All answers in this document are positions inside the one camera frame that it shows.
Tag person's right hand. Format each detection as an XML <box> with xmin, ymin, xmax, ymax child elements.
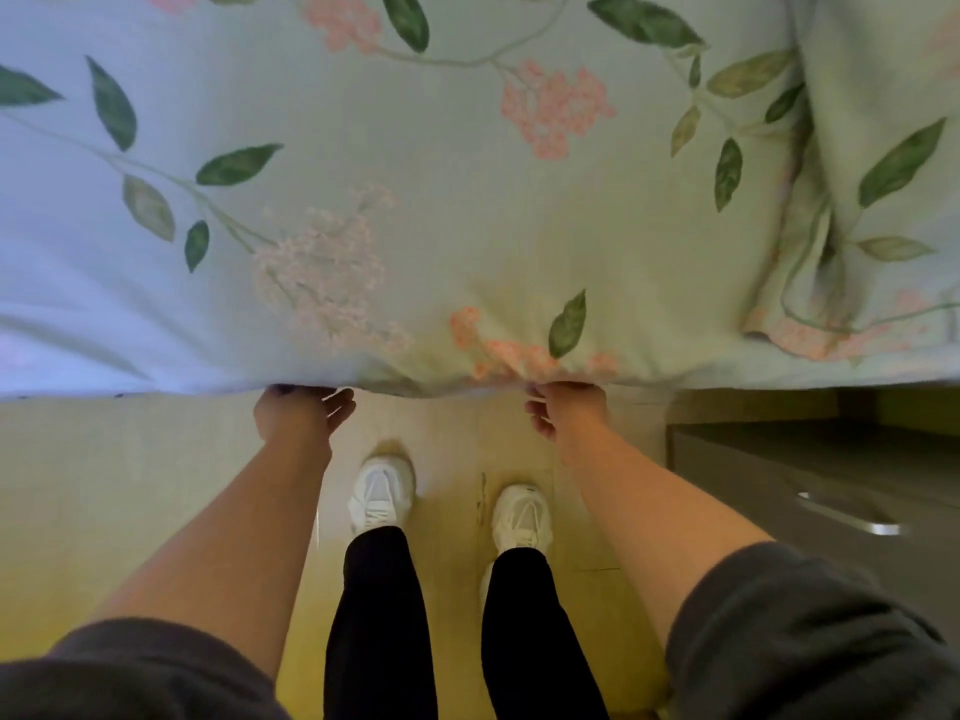
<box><xmin>524</xmin><ymin>380</ymin><xmax>610</xmax><ymax>443</ymax></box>

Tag person's left hand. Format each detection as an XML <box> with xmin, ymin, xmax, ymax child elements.
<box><xmin>253</xmin><ymin>383</ymin><xmax>358</xmax><ymax>452</ymax></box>

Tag floral leaf print bed sheet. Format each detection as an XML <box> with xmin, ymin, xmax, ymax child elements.
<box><xmin>0</xmin><ymin>0</ymin><xmax>960</xmax><ymax>402</ymax></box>

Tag floral leaf print pillow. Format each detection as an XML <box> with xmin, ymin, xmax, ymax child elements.
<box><xmin>742</xmin><ymin>0</ymin><xmax>960</xmax><ymax>365</ymax></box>

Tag person's left forearm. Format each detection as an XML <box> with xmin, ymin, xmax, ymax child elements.
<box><xmin>93</xmin><ymin>434</ymin><xmax>335</xmax><ymax>680</ymax></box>

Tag person's right forearm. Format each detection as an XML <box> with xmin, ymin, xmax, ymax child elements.
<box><xmin>558</xmin><ymin>423</ymin><xmax>774</xmax><ymax>646</ymax></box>

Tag person's white left shoe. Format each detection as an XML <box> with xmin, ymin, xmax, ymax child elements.
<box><xmin>347</xmin><ymin>455</ymin><xmax>416</xmax><ymax>537</ymax></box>

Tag person's white shoe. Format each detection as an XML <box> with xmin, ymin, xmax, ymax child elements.
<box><xmin>479</xmin><ymin>483</ymin><xmax>554</xmax><ymax>586</ymax></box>
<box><xmin>347</xmin><ymin>455</ymin><xmax>416</xmax><ymax>537</ymax></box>

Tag person's white right shoe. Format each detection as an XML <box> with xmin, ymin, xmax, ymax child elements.
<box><xmin>479</xmin><ymin>483</ymin><xmax>554</xmax><ymax>586</ymax></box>

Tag person's black trousers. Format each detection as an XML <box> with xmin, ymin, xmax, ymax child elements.
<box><xmin>323</xmin><ymin>525</ymin><xmax>610</xmax><ymax>720</ymax></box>

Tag grey nightstand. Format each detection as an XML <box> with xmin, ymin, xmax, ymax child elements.
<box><xmin>665</xmin><ymin>385</ymin><xmax>960</xmax><ymax>631</ymax></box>

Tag dark grey left sleeve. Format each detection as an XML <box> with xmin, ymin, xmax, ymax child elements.
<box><xmin>0</xmin><ymin>618</ymin><xmax>294</xmax><ymax>720</ymax></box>

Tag dark grey sleeve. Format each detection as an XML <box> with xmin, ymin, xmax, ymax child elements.
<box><xmin>0</xmin><ymin>618</ymin><xmax>294</xmax><ymax>720</ymax></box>
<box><xmin>665</xmin><ymin>541</ymin><xmax>960</xmax><ymax>720</ymax></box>

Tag dark grey right sleeve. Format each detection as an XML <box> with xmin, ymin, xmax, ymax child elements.
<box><xmin>665</xmin><ymin>541</ymin><xmax>960</xmax><ymax>720</ymax></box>

